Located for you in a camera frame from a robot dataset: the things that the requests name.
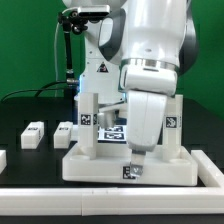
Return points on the white front fence bar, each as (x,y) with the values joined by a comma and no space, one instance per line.
(111,201)

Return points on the white right fence bar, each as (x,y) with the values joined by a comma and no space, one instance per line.
(208,172)

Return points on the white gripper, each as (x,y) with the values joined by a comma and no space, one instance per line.
(145,112)

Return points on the black camera on mount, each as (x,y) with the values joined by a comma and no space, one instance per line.
(96,12)

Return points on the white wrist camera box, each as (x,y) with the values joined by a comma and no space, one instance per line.
(139,78)

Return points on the white fence bar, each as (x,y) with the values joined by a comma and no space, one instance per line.
(208,172)
(111,201)

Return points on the fiducial marker sheet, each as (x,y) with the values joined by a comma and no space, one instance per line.
(115,134)

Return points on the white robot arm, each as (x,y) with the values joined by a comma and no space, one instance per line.
(133,60)

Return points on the white left fence block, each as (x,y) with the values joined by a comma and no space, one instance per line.
(3,161)

